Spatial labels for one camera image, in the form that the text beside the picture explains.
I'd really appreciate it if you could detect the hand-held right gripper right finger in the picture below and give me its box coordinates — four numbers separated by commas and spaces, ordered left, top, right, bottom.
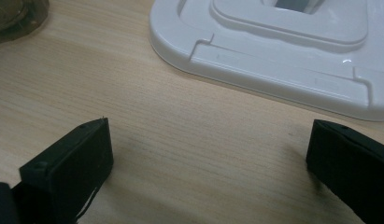
305, 119, 384, 224

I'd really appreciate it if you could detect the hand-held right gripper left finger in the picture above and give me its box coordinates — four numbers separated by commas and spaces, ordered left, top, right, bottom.
11, 117, 115, 224

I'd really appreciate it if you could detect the dark round object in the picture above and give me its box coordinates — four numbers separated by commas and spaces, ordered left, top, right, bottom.
0, 0, 50, 48

